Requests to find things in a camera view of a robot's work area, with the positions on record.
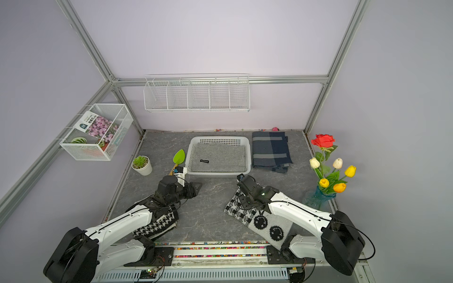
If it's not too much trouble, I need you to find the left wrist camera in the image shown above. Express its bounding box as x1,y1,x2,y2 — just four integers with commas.
172,166,187,186

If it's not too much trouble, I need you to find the flower seed packet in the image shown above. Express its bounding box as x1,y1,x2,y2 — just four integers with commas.
73,111,119,143

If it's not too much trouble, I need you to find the artificial flower bouquet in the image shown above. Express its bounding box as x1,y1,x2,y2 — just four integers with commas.
309,134,357,196

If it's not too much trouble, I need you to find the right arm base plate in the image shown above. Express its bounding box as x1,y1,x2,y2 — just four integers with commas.
266,245,315,265

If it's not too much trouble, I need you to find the white plastic basket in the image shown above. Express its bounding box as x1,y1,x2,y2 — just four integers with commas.
185,136,252,178

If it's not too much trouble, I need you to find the small potted green plant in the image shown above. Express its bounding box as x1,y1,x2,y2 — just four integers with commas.
131,156,152,176

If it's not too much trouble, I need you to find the blue glass vase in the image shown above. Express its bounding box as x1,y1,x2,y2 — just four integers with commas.
303,187,336,211

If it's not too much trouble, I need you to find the navy striped folded scarf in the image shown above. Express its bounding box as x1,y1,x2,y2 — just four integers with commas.
252,132,293,173

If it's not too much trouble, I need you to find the black white houndstooth scarf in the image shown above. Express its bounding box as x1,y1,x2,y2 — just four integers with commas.
133,206,179,241

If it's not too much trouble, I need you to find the white mesh wall basket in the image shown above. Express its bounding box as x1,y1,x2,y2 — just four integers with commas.
60,103,133,161

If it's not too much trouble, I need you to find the smiley houndstooth white scarf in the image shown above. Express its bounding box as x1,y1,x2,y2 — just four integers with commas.
224,189,293,250

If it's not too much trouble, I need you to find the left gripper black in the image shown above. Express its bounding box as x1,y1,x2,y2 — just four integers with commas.
166,182,202,206

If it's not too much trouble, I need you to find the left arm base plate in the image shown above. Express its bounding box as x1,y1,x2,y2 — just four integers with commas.
125,246,175,267

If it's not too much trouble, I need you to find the grey scarf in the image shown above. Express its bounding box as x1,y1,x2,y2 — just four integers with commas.
191,143,248,173

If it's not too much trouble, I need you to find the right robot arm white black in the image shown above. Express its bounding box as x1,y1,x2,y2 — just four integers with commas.
237,174,365,276

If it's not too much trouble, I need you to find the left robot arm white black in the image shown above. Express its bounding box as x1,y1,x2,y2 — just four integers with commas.
43,176,202,283

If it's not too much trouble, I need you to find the white wire wall shelf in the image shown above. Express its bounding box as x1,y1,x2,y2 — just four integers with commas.
143,73,251,112

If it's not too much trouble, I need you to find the green toy shovel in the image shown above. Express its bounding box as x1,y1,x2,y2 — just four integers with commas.
169,149,186,176

